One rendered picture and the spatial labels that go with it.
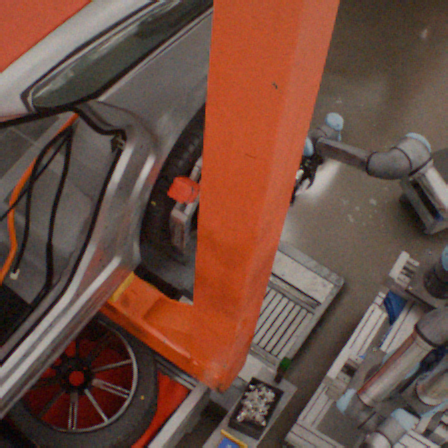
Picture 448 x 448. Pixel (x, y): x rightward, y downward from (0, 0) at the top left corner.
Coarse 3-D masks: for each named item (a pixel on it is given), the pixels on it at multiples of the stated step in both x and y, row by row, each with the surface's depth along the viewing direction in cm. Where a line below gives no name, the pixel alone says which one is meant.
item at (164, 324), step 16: (128, 288) 255; (144, 288) 256; (112, 304) 251; (128, 304) 252; (144, 304) 252; (160, 304) 250; (176, 304) 245; (128, 320) 252; (144, 320) 247; (160, 320) 242; (176, 320) 238; (144, 336) 254; (160, 336) 246; (176, 336) 239; (160, 352) 257; (176, 352) 245
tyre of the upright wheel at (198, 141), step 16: (192, 128) 236; (176, 144) 234; (192, 144) 233; (176, 160) 233; (192, 160) 238; (160, 176) 235; (176, 176) 234; (160, 192) 236; (160, 208) 239; (144, 224) 248; (160, 224) 245; (160, 240) 254
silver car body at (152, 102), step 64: (128, 0) 171; (192, 0) 188; (64, 64) 159; (128, 64) 175; (192, 64) 199; (0, 128) 151; (64, 128) 246; (128, 128) 197; (0, 192) 236; (64, 192) 235; (128, 192) 216; (0, 256) 246; (64, 256) 228; (128, 256) 239; (0, 320) 231; (64, 320) 221; (0, 384) 205
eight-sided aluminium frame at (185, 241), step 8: (200, 160) 235; (200, 168) 235; (192, 176) 237; (176, 208) 240; (184, 208) 241; (192, 208) 239; (176, 216) 241; (184, 216) 240; (176, 224) 247; (184, 224) 241; (176, 232) 252; (184, 232) 246; (192, 232) 273; (176, 240) 257; (184, 240) 251; (192, 240) 264; (176, 248) 259; (184, 248) 256; (192, 248) 265
